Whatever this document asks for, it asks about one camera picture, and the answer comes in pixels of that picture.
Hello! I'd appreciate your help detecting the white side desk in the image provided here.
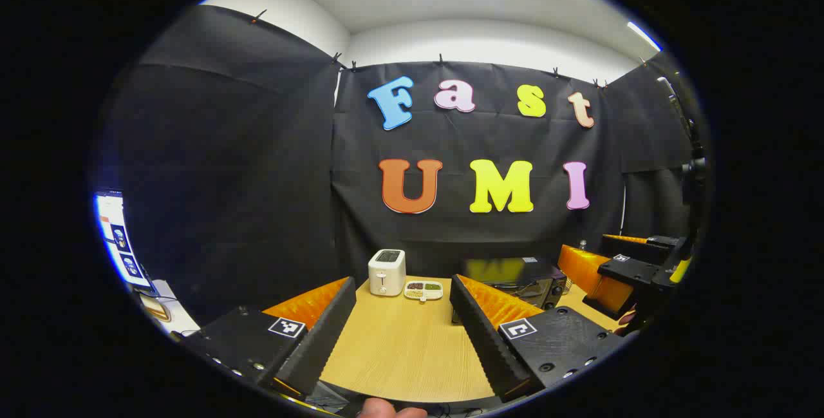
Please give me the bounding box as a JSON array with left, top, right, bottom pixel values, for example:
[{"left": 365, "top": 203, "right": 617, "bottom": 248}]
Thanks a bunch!
[{"left": 138, "top": 280, "right": 201, "bottom": 336}]

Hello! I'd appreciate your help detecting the black tripod stand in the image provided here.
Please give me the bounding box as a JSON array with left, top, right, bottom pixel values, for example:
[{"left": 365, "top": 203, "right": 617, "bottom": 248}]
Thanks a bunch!
[{"left": 655, "top": 75, "right": 709, "bottom": 238}]

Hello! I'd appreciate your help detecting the ceiling light panel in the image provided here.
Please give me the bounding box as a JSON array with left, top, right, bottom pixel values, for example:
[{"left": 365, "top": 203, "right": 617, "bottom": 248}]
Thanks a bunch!
[{"left": 627, "top": 21, "right": 664, "bottom": 53}]

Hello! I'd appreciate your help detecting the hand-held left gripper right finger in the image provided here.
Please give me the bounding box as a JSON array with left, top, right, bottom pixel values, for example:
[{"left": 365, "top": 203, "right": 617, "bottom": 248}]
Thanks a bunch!
[{"left": 449, "top": 273, "right": 635, "bottom": 404}]

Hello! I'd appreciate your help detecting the white divided snack tray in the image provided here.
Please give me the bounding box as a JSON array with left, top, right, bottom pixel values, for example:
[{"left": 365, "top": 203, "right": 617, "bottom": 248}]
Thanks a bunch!
[{"left": 404, "top": 280, "right": 444, "bottom": 303}]

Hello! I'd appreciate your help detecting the white toaster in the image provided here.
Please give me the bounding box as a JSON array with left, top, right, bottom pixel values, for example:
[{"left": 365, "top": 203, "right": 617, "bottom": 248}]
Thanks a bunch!
[{"left": 368, "top": 249, "right": 407, "bottom": 297}]

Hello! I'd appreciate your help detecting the computer monitor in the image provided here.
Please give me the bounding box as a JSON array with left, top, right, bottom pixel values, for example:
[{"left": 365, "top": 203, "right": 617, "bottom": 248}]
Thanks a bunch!
[{"left": 94, "top": 190, "right": 154, "bottom": 291}]

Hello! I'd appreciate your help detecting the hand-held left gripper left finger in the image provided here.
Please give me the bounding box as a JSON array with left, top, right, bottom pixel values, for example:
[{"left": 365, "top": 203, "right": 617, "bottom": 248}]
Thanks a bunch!
[{"left": 174, "top": 275, "right": 358, "bottom": 401}]

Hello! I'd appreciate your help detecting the black electric oven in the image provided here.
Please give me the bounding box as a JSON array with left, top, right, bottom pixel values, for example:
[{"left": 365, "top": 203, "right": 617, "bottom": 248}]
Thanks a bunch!
[{"left": 460, "top": 256, "right": 568, "bottom": 310}]

